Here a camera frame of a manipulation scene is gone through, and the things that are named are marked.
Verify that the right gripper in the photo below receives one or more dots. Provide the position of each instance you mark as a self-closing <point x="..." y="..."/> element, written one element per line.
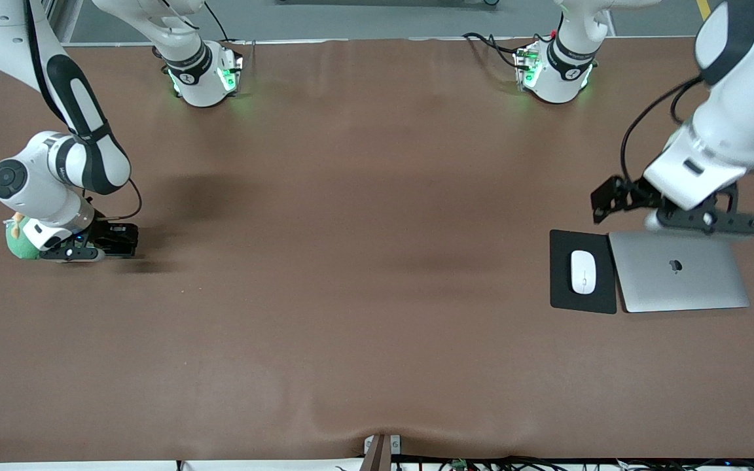
<point x="106" y="235"/>

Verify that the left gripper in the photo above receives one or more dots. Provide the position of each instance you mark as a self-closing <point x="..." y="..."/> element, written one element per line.
<point x="631" y="191"/>

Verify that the black smartphone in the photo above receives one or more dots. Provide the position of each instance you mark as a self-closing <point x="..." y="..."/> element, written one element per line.
<point x="127" y="241"/>

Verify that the white computer mouse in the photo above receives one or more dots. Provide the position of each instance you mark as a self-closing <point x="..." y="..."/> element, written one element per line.
<point x="583" y="271"/>

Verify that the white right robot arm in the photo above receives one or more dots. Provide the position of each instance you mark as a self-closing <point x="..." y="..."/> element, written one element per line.
<point x="86" y="163"/>

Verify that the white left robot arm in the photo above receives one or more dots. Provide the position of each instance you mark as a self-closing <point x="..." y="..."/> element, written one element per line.
<point x="743" y="98"/>

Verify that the black mouse pad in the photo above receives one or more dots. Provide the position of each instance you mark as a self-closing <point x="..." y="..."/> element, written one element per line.
<point x="560" y="275"/>

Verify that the green dinosaur plush toy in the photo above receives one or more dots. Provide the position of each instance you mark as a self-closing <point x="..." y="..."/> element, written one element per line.
<point x="20" y="245"/>

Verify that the silver closed laptop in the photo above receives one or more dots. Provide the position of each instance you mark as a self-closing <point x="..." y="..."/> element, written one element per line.
<point x="678" y="275"/>

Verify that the brown table cover mat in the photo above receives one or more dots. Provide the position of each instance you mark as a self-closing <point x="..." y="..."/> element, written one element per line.
<point x="351" y="327"/>

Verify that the green plug connector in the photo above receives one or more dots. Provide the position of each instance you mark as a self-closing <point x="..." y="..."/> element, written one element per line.
<point x="459" y="464"/>

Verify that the metal table edge bracket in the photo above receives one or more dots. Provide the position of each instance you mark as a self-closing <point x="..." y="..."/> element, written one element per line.
<point x="382" y="453"/>

